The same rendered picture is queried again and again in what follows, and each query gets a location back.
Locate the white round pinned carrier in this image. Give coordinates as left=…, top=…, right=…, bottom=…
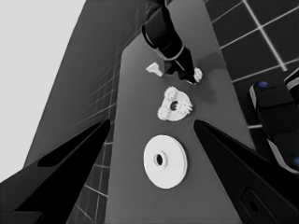
left=157, top=87, right=194, bottom=122

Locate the dark robot body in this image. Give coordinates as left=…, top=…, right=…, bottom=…
left=248, top=66, right=299, bottom=175

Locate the large thick white disc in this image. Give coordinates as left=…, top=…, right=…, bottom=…
left=142, top=133, right=189, bottom=190

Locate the small white T-shaped piece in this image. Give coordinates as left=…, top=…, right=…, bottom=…
left=145, top=62, right=164, bottom=77

